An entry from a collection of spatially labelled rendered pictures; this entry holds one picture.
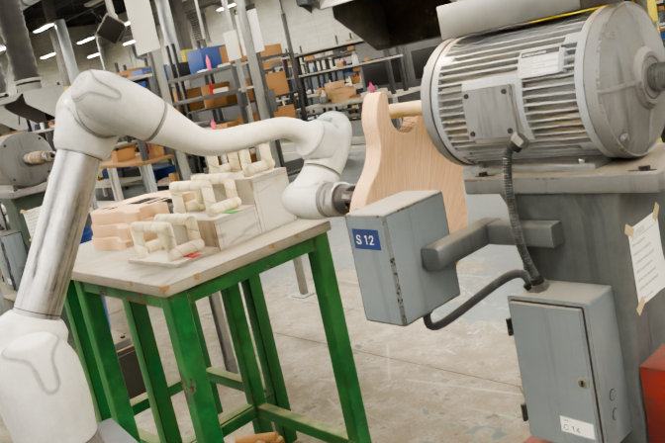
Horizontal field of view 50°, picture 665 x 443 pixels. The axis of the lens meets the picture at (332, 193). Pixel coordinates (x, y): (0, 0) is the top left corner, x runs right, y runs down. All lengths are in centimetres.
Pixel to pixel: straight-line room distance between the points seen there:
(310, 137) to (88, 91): 57
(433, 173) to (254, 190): 70
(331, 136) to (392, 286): 71
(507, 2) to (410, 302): 53
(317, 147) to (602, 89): 86
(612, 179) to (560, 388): 36
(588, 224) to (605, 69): 26
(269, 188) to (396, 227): 103
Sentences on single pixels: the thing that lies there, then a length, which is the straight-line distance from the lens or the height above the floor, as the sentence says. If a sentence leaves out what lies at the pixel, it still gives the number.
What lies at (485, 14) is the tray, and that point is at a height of 140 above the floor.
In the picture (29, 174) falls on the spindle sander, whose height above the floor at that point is 118.
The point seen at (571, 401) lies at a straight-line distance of 130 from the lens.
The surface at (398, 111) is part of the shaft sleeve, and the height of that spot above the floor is 125.
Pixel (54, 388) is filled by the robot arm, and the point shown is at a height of 89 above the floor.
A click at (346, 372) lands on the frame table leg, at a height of 46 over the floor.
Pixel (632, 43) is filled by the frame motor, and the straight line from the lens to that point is 125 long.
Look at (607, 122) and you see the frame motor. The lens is 119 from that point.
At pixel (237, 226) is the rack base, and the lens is 211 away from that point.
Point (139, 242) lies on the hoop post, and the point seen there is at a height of 99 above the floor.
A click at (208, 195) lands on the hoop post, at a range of 210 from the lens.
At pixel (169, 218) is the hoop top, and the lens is 214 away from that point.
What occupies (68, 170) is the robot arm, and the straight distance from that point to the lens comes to 171.
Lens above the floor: 137
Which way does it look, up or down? 10 degrees down
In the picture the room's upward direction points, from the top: 12 degrees counter-clockwise
